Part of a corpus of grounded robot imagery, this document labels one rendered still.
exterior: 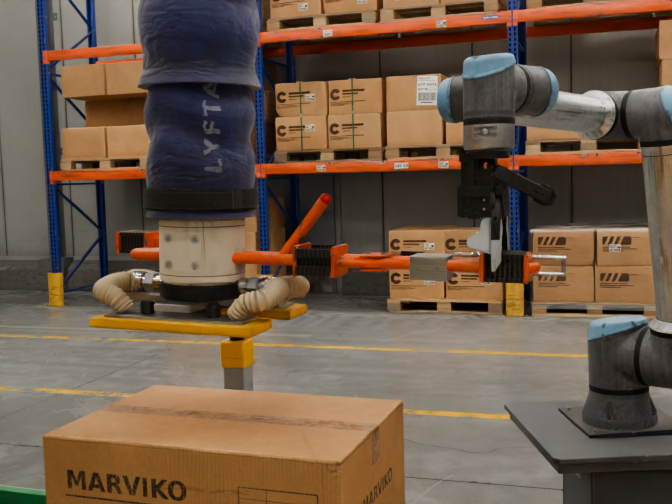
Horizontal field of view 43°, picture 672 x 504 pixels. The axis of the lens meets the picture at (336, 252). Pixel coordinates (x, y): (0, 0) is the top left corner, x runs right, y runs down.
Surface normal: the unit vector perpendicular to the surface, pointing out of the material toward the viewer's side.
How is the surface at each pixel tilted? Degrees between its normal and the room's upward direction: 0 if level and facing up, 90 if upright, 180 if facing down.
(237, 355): 90
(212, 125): 105
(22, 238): 90
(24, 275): 90
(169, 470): 90
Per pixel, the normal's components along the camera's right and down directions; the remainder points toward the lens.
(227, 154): 0.52, -0.19
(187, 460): -0.33, 0.09
